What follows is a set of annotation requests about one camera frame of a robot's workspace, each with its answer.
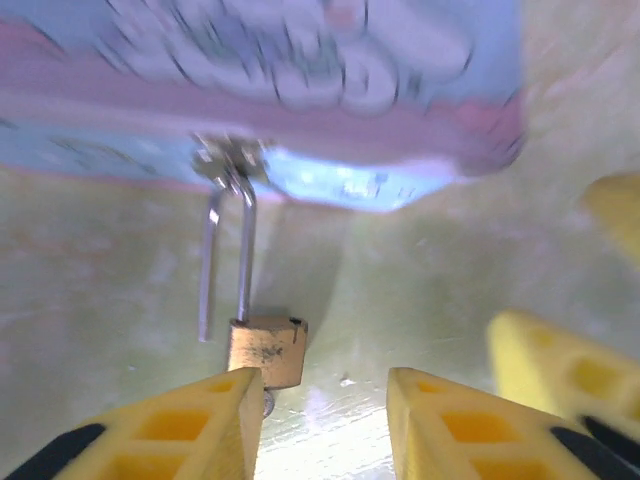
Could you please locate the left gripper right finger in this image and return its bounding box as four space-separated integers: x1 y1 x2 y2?
386 366 640 480

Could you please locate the cartoon dog tin box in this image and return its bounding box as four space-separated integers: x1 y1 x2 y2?
0 0 529 214

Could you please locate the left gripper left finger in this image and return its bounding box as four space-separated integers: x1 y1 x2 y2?
3 367 265 480

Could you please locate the brass padlock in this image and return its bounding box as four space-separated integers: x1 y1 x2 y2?
196 188 309 392

